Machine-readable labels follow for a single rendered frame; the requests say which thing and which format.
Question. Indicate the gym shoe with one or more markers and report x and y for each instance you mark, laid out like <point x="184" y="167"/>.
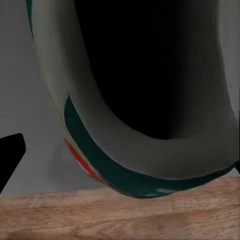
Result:
<point x="139" y="90"/>

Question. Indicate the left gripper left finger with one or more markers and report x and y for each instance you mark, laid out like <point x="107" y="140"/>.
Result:
<point x="12" y="149"/>

